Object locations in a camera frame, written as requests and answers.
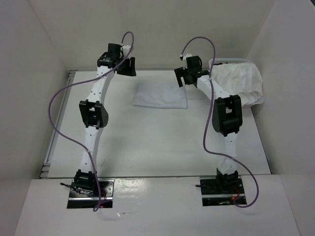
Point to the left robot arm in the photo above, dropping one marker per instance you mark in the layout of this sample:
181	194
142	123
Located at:
95	118

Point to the aluminium table edge rail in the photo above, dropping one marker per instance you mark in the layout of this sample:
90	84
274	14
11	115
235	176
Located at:
57	123

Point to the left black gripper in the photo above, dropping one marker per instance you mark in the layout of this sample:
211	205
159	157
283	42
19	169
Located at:
130	71

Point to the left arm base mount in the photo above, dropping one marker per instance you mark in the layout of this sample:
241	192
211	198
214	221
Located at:
83	198

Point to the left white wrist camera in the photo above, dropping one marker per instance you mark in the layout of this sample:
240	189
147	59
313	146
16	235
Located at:
126	51

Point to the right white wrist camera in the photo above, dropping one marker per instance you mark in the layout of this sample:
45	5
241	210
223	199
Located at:
183	57

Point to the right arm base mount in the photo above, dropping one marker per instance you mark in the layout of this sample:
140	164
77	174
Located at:
212	195

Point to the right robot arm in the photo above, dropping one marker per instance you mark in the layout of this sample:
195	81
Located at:
226	115

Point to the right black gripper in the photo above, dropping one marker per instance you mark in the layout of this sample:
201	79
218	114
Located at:
180	72

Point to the white pleated skirt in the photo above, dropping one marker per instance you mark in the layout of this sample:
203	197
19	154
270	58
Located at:
241	81

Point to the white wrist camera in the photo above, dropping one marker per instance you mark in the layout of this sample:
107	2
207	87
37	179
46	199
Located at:
126	51
183	57

